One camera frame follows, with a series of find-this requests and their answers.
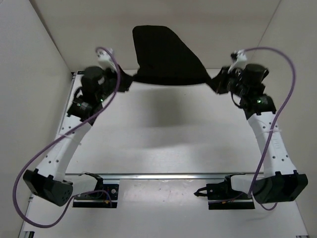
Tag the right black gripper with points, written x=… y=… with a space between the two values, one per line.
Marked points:
x=217 y=84

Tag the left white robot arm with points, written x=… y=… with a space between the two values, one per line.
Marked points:
x=48 y=180

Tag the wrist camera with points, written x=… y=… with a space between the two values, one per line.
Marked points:
x=239 y=60
x=104 y=59

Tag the black skirt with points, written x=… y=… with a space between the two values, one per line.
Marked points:
x=164 y=59

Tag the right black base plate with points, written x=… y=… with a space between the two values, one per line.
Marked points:
x=221 y=196

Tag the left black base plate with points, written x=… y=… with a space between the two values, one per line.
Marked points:
x=99 y=199

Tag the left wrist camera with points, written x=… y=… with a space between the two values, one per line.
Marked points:
x=104 y=59

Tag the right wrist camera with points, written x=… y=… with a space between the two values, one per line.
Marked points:
x=239 y=60

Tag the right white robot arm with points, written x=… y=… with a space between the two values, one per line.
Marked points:
x=276 y=179

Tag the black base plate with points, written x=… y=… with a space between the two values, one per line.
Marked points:
x=99 y=199
x=221 y=196

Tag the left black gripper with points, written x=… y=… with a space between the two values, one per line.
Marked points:
x=127 y=79

